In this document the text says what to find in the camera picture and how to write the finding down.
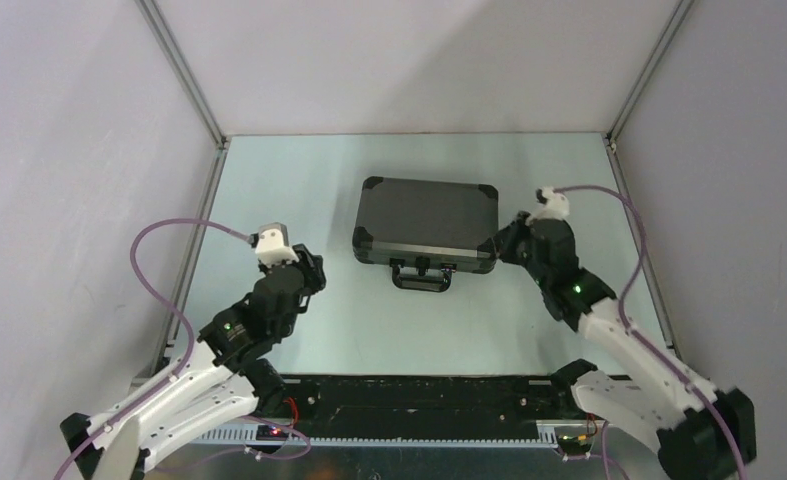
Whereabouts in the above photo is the black poker set case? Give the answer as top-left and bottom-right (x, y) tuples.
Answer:
(351, 176), (499, 293)

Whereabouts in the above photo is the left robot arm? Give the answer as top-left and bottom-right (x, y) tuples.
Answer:
(60, 244), (326, 479)

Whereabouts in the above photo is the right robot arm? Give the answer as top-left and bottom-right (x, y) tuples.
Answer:
(493, 212), (757, 479)

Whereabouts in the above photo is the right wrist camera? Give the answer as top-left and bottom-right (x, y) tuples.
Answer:
(533, 187), (570, 220)

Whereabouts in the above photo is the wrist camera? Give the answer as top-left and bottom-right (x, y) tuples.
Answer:
(248, 222), (299, 268)
(533, 187), (570, 220)

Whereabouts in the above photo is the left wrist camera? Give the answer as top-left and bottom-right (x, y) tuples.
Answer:
(248, 222), (299, 268)

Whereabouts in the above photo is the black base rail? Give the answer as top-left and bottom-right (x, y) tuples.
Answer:
(252, 374), (594, 442)

